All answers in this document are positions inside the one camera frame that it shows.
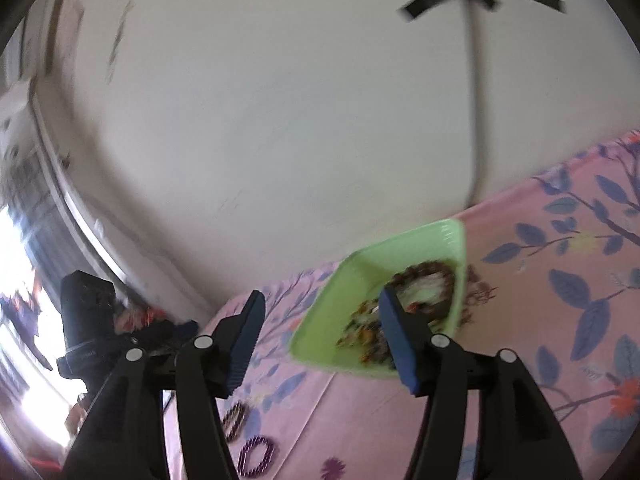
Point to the light green plastic tray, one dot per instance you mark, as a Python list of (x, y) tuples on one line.
[(327, 337)]

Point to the amber gold pendant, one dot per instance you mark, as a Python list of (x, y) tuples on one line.
[(363, 332)]

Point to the left hand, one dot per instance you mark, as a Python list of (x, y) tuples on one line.
[(77, 414)]

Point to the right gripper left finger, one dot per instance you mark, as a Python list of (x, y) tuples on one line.
[(123, 434)]

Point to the pink floral bed sheet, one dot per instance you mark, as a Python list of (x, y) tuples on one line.
[(553, 275)]

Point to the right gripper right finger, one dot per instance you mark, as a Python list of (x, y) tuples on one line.
[(518, 434)]

